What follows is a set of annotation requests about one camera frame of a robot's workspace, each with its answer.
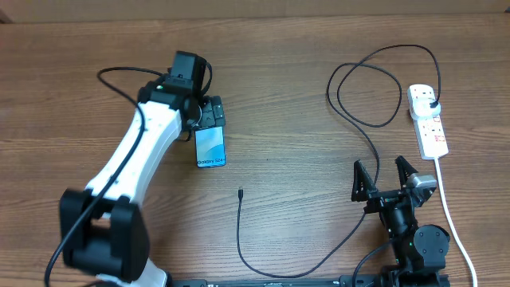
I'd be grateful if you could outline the white power strip cord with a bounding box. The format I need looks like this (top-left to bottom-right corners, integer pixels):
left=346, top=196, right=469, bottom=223
left=433, top=157, right=479, bottom=287

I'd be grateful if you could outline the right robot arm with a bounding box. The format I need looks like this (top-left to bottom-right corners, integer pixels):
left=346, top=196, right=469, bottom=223
left=341, top=155, right=450, bottom=286

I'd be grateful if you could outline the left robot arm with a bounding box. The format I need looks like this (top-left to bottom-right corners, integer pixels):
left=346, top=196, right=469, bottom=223
left=44, top=51, right=226, bottom=286

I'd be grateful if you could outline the white charger plug adapter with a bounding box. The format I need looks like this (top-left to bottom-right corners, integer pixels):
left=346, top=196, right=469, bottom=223
left=410, top=98, right=441, bottom=120

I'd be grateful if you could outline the blue screen Galaxy smartphone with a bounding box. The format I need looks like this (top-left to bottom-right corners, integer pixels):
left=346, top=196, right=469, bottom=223
left=195, top=127, right=226, bottom=168

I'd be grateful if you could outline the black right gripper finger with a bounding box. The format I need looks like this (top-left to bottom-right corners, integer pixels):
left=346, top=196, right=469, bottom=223
left=395, top=155, right=418, bottom=187
left=351, top=160, right=377, bottom=202

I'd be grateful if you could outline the white power strip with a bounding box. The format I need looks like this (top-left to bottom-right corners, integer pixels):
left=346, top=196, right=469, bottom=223
left=407, top=84, right=449, bottom=160

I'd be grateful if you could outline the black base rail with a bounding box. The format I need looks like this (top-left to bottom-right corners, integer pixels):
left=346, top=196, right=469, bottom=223
left=167, top=274, right=451, bottom=287

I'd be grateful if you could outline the black USB charging cable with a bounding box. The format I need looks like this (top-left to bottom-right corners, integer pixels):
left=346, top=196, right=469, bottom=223
left=236, top=44, right=442, bottom=279

